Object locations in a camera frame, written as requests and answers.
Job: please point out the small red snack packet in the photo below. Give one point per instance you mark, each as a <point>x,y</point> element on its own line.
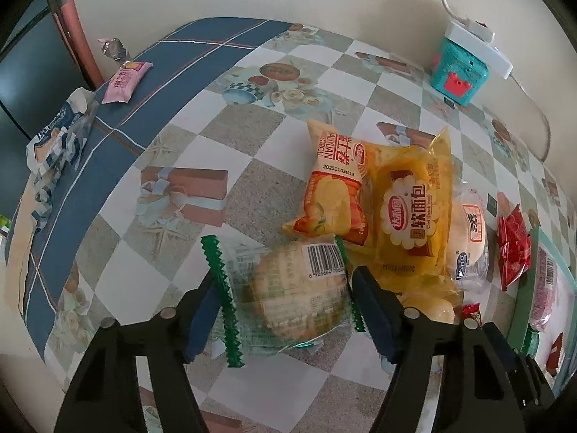
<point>471,312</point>

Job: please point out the round yellow pastry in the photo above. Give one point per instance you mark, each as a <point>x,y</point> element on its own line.
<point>428,306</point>

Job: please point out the orange roll cake packet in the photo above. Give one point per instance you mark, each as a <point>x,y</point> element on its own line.
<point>333,185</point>

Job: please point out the white bun packet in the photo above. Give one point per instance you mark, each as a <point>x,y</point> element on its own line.
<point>471,239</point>

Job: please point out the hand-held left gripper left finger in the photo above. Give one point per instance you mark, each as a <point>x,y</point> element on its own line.
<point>203,315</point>

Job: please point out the white power strip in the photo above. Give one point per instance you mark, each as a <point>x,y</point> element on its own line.
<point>482,45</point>

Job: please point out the large pink snack packet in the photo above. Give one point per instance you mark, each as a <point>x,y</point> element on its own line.
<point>545,288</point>

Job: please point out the yellow soft bread packet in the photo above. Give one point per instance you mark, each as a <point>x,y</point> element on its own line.
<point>412,216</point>

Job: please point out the teal cardboard tray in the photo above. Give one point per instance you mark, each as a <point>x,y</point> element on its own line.
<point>523,306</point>

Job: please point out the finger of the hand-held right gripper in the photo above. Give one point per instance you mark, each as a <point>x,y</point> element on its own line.
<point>532,383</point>

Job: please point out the small pink snack packet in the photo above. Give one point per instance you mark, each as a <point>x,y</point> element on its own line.
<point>124,83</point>

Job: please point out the dark green snack packet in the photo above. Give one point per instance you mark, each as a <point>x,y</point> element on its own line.
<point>531,343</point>

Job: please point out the red candy packet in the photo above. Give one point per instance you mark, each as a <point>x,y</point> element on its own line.
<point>514,243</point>

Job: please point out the silver foil wrapper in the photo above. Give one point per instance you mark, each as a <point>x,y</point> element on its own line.
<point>115,48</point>

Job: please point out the teal box with red label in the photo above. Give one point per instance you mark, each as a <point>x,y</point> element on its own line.
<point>457,72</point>

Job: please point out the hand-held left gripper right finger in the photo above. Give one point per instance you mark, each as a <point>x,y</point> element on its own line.
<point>374,315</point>

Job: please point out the crumpled blue white packaging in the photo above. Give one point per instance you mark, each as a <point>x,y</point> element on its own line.
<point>58,140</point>

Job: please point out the pink chair frame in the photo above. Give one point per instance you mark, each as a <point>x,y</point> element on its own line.
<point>76,40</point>

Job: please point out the clear rice cracker packet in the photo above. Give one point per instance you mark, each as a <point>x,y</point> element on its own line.
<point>293,297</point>

